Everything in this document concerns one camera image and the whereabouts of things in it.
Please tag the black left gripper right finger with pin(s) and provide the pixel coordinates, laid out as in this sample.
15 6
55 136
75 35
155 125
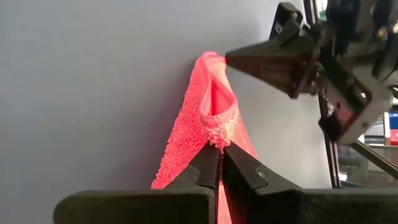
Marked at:
311 208

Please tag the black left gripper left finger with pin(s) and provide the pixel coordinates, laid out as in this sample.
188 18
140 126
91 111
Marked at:
140 208

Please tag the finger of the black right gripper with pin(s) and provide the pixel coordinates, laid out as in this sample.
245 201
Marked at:
280 74
289 46

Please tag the pink terry towel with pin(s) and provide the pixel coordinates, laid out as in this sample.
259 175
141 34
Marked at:
186 130

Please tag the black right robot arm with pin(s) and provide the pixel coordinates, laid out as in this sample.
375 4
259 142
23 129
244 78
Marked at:
385 31

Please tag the small blue box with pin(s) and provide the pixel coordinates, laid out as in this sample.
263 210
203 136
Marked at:
394 121

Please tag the small red box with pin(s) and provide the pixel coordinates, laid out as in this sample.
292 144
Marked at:
394 137

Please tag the blue-grey table mat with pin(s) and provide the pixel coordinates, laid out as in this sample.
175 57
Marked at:
77 93

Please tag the black metal table frame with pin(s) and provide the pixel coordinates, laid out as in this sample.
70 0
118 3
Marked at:
332 165

